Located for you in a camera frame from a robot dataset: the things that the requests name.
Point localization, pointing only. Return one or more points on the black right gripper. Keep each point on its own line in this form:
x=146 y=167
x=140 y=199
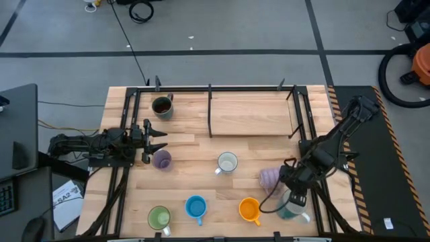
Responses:
x=299 y=178

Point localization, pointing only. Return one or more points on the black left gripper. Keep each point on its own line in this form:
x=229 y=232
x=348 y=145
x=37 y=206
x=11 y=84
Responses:
x=147 y=144

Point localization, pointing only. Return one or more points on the smooth purple mug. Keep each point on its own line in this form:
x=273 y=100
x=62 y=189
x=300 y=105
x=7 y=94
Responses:
x=161 y=160

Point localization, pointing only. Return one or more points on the lilac ribbed mug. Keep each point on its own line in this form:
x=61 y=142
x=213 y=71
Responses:
x=268 y=178

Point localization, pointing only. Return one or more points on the dark green speckled mug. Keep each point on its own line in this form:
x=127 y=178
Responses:
x=163 y=107

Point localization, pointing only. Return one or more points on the orange faceted mug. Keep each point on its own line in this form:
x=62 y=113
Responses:
x=249 y=209

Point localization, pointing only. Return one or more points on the blue white leaf-print mug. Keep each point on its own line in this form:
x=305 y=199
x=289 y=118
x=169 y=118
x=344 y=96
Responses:
x=227 y=163

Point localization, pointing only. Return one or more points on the blue faceted mug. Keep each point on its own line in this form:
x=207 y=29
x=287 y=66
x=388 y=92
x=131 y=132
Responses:
x=195 y=206

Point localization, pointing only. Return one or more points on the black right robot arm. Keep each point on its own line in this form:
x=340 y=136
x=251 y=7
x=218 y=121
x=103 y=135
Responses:
x=336 y=134

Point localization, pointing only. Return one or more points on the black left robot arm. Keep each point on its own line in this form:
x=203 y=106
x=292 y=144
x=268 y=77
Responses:
x=107 y=141

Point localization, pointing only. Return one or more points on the black hazard-striped floor mat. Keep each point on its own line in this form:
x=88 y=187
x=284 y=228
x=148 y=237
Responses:
x=386 y=174

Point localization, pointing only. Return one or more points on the white label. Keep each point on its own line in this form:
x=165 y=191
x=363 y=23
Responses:
x=388 y=223

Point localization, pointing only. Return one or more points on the white printed booklet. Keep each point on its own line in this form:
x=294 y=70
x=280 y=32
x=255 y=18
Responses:
x=67 y=208

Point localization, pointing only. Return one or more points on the grey desk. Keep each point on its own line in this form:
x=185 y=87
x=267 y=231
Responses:
x=18 y=117

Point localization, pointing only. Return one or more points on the black computer mouse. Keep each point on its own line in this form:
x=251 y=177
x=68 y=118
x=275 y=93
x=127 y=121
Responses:
x=33 y=230

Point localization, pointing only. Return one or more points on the black keyboard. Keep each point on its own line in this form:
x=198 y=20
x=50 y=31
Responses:
x=6 y=198

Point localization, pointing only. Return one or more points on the orange vacuum cleaner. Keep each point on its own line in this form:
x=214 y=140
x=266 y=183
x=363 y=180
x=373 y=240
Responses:
x=422 y=64

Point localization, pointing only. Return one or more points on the black equipment case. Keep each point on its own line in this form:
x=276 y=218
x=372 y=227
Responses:
x=415 y=17

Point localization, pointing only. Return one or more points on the black metal table frame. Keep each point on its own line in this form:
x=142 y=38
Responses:
x=174 y=89

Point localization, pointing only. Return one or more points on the wooden shelf with black frame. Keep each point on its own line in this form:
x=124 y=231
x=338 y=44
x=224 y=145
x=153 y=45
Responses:
x=252 y=124

